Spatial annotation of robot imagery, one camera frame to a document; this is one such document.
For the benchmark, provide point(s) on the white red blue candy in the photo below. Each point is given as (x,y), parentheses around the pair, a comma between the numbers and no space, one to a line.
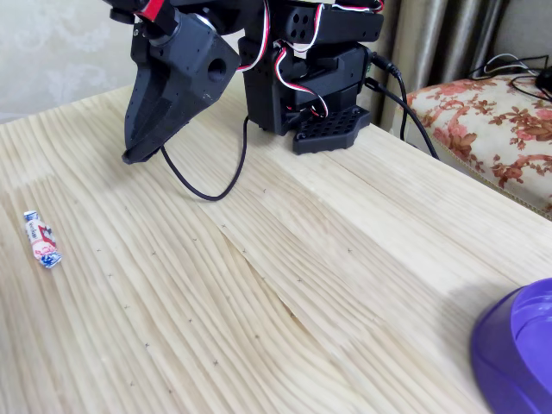
(41,241)

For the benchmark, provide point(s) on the black robot arm with base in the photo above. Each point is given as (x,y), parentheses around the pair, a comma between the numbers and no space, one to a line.
(276,103)

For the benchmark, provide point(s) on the purple plastic bowl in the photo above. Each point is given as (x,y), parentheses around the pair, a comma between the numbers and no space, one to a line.
(509,345)

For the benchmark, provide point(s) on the grey curtain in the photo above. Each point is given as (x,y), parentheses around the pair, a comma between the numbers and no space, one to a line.
(431,34)

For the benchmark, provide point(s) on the floral patterned cushion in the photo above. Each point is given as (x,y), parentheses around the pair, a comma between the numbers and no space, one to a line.
(483,129)

